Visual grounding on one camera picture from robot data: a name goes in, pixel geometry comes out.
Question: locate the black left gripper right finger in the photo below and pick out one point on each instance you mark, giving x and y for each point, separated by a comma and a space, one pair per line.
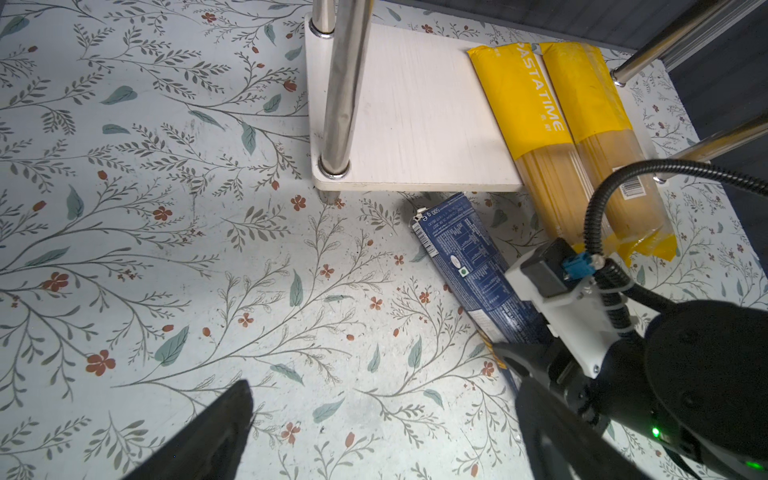
559, 445

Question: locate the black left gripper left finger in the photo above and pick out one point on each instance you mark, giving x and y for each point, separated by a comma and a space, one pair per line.
210, 446

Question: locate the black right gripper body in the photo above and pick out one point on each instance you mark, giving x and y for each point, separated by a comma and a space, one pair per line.
619, 393

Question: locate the yellow spaghetti bag with barcode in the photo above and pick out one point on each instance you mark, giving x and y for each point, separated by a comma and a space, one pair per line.
606, 142

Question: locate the blue pasta box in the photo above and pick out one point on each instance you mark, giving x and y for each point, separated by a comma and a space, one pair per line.
464, 253

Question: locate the yellow Pastatime bag front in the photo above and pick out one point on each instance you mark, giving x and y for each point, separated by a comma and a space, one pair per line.
529, 110

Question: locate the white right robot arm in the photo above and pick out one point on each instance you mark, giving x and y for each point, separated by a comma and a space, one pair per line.
695, 384

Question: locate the white two-tier shelf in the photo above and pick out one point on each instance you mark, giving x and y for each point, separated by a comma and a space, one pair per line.
392, 109

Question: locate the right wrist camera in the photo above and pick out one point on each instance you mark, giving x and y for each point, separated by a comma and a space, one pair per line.
561, 285

